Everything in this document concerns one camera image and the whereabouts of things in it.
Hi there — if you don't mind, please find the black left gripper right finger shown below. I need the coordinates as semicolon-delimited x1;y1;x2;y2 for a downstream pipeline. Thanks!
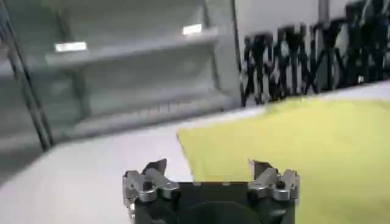
246;159;300;202

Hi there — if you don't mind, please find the grey metal shelf rack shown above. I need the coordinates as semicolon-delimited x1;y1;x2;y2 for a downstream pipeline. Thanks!
5;0;243;144

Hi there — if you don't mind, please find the yellow cloth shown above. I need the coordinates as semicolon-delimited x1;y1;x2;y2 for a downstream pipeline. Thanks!
177;97;390;224

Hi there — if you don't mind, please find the black folding barrier fence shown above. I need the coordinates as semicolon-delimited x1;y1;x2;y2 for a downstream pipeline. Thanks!
240;0;390;106

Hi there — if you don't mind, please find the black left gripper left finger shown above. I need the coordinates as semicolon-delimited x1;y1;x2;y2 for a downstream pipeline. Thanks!
122;158;181;209

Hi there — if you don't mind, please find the black diagonal pole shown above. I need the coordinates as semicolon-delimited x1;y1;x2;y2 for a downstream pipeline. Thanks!
0;0;55;152

